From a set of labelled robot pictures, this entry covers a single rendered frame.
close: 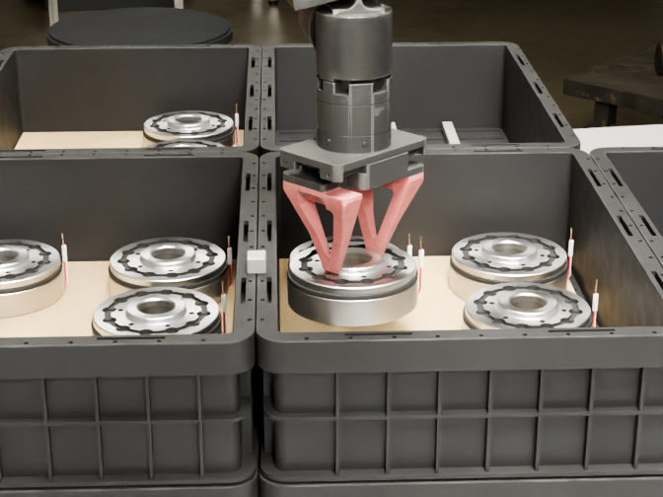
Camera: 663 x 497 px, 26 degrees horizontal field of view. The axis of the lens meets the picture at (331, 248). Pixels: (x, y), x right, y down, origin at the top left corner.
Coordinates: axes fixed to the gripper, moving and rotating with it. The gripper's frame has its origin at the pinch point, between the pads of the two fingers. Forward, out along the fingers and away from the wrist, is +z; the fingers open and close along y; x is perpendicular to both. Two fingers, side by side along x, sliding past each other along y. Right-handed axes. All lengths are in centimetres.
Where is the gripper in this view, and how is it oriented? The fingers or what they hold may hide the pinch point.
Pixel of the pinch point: (353, 253)
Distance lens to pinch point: 113.5
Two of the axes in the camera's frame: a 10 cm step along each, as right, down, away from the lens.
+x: 7.2, 2.5, -6.5
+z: 0.0, 9.3, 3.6
